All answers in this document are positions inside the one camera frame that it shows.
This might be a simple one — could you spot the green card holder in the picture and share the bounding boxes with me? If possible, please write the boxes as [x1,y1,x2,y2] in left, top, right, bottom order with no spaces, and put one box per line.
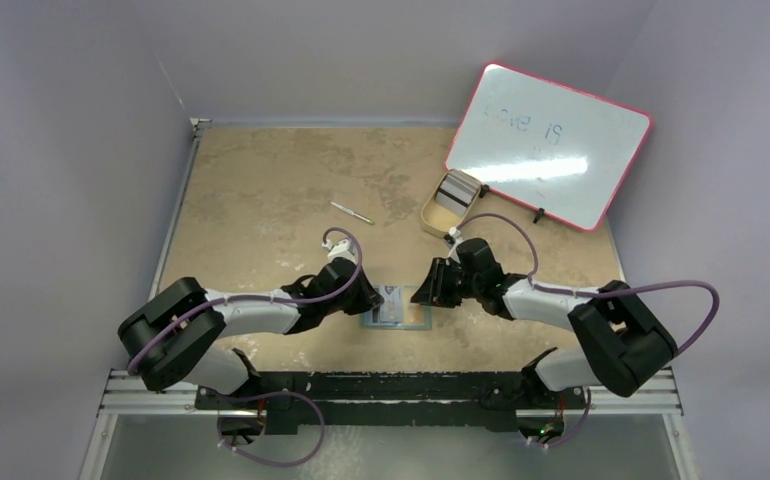
[360,285,432,330]

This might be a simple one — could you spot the white VIP card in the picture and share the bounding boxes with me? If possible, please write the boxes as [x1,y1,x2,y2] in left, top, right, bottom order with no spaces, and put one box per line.
[376,285,404,325]

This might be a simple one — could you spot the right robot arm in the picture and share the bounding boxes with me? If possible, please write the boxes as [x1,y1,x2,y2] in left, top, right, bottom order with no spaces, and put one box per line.
[411,238,679,407]

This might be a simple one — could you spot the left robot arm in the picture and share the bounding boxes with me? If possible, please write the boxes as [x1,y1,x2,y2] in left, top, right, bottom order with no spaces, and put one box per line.
[117,258,383,409]

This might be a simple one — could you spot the stack of cards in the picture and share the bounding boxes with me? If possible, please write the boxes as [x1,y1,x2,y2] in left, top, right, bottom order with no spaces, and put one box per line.
[433,170,481,217]

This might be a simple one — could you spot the beige oval tray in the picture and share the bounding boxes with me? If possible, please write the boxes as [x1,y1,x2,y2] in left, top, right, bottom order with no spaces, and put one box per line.
[420,170,485,238]

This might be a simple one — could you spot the green tipped marker pen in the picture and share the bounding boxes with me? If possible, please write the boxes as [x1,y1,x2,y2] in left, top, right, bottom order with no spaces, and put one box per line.
[329,201,375,226]

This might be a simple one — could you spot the pink framed whiteboard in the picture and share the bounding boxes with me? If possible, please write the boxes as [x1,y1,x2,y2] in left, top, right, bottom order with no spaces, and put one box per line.
[445,63,653,231]

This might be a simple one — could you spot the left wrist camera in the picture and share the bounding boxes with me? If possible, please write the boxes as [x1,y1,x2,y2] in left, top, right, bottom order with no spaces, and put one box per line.
[322,238,358,264]

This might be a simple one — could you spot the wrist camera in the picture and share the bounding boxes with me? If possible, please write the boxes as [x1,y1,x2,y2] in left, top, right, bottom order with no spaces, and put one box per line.
[444,227,463,263]
[322,238,358,264]

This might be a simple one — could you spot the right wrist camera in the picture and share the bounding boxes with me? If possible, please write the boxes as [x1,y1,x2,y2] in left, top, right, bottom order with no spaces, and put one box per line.
[444,227,463,263]

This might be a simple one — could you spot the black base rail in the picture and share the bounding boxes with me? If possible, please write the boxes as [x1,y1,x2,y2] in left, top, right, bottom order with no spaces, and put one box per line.
[195,368,585,437]

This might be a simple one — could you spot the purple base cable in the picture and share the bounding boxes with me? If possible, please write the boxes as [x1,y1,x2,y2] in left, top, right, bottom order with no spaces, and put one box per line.
[215,388,330,470]

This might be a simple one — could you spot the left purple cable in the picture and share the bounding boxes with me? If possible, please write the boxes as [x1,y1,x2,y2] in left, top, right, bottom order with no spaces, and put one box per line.
[126,227,364,378]

